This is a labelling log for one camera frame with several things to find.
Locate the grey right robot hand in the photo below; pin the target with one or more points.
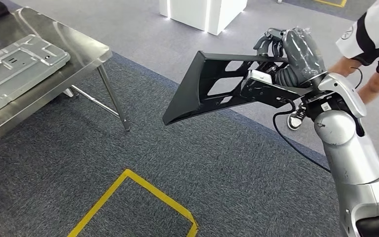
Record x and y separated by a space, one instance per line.
304 55

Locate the long black plastic part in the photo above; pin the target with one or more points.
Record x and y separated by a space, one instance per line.
189 91

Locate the stainless steel workbench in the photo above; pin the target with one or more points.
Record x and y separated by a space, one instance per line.
78 49

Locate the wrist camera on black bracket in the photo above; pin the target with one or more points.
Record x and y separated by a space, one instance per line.
264 91

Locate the white lit pedestal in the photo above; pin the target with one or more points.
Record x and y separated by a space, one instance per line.
192 13

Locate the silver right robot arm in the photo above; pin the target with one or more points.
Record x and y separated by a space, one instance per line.
349 153

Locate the yellow floor tape square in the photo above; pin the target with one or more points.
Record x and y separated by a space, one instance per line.
160 196

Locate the person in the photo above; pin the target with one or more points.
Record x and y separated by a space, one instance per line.
372 32

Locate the stamped grey metal panel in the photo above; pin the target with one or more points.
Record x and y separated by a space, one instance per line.
19 65

